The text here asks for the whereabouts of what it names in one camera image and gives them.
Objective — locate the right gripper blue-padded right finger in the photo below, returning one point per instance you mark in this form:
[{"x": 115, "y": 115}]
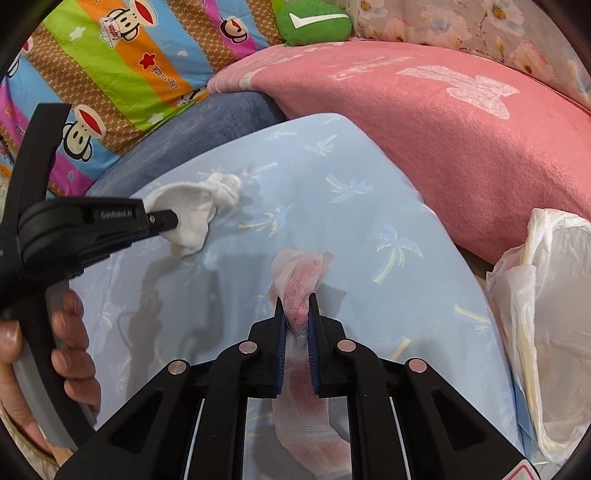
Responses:
[{"x": 374, "y": 389}]

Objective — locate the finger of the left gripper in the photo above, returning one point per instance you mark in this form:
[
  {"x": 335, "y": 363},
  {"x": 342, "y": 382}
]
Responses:
[{"x": 161, "y": 221}]

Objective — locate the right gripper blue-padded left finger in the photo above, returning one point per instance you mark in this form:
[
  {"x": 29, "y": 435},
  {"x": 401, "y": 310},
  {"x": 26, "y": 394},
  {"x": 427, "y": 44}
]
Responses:
[{"x": 252, "y": 368}]

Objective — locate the pink and white sock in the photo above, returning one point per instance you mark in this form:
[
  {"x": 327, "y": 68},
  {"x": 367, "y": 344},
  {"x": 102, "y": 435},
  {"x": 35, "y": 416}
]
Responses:
[{"x": 301, "y": 418}]

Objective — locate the white-lined round trash bin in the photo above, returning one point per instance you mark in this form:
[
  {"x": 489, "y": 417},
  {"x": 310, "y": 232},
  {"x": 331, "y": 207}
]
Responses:
[{"x": 539, "y": 293}]

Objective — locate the person's left hand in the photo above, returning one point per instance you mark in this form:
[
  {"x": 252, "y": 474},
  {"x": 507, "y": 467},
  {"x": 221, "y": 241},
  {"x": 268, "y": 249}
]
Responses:
[{"x": 72, "y": 362}]

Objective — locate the dark blue plush pillow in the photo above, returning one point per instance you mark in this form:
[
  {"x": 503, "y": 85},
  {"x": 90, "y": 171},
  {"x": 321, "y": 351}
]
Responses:
[{"x": 217, "y": 120}]

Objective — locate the colourful monkey-print pillow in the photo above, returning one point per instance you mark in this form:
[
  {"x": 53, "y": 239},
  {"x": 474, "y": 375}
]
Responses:
[{"x": 124, "y": 68}]

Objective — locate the green check-mark cushion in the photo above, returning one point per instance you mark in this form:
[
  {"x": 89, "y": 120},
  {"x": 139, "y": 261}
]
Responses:
[{"x": 308, "y": 22}]

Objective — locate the pink fleece blanket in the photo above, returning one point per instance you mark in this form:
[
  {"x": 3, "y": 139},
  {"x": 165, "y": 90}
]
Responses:
[{"x": 484, "y": 144}]

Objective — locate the grey floral quilt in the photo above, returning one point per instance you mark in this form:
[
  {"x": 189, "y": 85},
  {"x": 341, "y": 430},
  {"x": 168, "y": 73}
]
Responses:
[{"x": 517, "y": 34}]

